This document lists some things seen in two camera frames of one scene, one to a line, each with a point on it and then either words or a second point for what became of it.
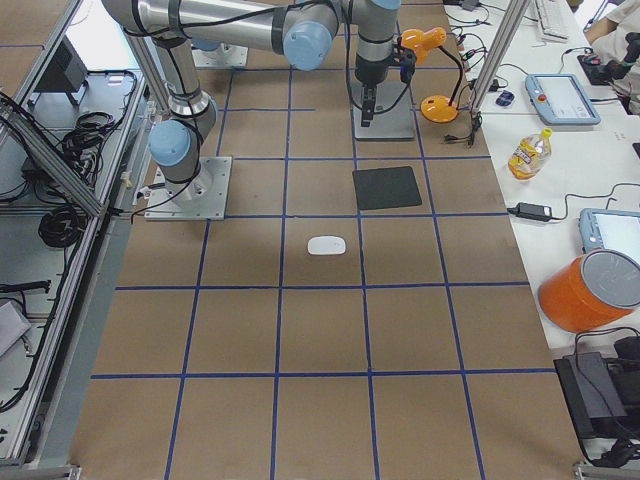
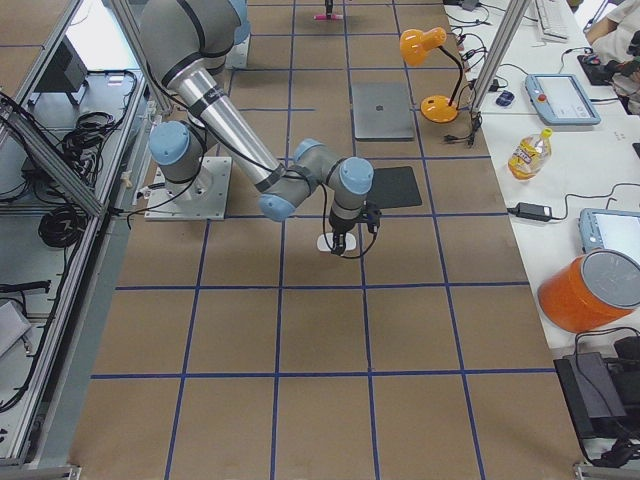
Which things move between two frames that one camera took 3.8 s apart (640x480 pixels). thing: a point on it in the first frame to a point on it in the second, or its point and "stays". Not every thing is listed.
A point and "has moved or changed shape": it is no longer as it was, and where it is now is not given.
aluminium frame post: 516,14 stays
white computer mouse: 326,245 has moved or changed shape
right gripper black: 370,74 to 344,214
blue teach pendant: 560,99 stays
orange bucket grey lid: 593,289 stays
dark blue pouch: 505,99 stays
